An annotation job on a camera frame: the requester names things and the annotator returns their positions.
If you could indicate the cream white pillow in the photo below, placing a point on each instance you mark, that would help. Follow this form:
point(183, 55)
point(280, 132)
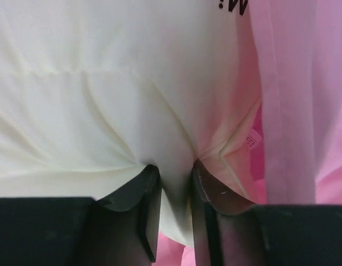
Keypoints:
point(92, 91)

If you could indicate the pink pillowcase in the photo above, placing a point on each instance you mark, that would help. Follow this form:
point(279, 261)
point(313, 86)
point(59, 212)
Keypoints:
point(303, 97)

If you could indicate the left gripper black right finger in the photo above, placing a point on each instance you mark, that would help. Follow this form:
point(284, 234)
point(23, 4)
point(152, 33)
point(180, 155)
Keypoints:
point(229, 229)

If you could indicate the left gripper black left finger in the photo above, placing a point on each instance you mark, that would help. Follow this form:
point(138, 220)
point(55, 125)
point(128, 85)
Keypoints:
point(119, 229)

